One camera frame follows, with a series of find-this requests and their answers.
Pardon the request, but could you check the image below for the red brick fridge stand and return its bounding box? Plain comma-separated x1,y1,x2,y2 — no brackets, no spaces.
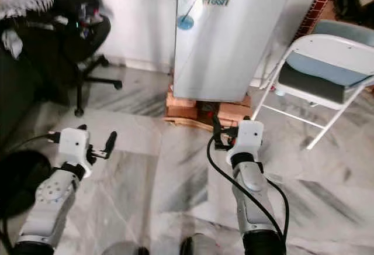
164,88,252,130

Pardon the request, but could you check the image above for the silver single door fridge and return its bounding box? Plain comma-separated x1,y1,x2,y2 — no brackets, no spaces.
172,0,329,104

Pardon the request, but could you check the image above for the silver fridge door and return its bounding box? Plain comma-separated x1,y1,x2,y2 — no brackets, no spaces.
173,0,302,102

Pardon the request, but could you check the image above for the dark sofa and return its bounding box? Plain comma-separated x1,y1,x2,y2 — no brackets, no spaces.
0,44,37,146

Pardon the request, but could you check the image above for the black round floor object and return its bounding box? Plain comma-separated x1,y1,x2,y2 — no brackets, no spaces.
0,151,52,219

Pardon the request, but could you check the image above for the black office chair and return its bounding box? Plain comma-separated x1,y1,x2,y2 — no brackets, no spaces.
29,0,124,118

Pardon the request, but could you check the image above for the white crumpled cloth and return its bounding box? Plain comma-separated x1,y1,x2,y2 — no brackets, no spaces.
2,29,25,60

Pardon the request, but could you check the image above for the grey right robot leg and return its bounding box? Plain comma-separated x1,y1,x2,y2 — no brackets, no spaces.
178,234,218,255

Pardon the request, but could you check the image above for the white folding chair blue seat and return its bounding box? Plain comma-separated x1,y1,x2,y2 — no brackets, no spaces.
251,20,374,150

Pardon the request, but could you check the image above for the black bag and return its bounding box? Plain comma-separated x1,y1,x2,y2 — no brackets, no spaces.
332,0,374,29

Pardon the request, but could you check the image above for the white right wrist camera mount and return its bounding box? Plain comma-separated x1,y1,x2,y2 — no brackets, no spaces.
227,120,264,166

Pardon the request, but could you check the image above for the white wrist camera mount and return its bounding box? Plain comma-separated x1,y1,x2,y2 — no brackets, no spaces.
60,127,95,178
227,120,264,166

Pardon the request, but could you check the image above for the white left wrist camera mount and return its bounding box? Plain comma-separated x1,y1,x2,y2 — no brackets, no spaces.
60,127,95,178

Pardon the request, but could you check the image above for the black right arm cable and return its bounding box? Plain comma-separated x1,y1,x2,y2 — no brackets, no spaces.
206,135,290,244

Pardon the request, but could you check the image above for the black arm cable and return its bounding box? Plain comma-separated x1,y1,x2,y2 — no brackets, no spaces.
0,132,63,255
206,135,290,244

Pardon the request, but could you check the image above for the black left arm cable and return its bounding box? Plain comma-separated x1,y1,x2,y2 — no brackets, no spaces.
0,132,63,255

